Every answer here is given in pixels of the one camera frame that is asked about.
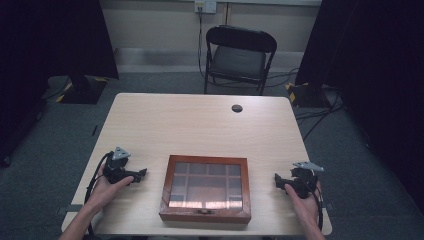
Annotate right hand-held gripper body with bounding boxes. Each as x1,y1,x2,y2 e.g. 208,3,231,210
289,160,325,200

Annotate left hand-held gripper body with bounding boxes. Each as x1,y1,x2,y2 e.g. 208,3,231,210
102,146,132,185

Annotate person's left hand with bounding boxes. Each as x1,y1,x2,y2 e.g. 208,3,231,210
84,163,135,215

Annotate person's right hand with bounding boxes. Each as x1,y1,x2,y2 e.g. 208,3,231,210
283,180,323,232

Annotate grey tape strip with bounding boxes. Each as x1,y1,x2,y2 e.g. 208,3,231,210
55,203,84,215

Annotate wooden box with glass lid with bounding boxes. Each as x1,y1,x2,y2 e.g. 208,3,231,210
158,154,252,225

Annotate black stand base striped tape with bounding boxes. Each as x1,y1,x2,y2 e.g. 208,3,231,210
54,75,110,105
284,81,334,109

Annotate black curtain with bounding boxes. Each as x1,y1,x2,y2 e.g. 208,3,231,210
294,0,424,216

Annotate black folding chair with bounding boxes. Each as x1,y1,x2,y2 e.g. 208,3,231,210
203,24,279,97

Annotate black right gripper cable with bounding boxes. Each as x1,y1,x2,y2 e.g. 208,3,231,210
307,173,325,232

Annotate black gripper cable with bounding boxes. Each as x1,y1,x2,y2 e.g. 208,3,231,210
83,151,115,238
307,173,325,232

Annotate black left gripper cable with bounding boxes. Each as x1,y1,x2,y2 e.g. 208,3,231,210
83,151,115,238

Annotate black floor cables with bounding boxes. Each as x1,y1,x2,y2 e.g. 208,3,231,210
266,67,349,142

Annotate black cable from wall socket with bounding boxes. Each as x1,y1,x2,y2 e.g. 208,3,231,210
196,5,208,82

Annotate white wall socket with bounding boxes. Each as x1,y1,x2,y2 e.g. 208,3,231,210
194,0,218,15

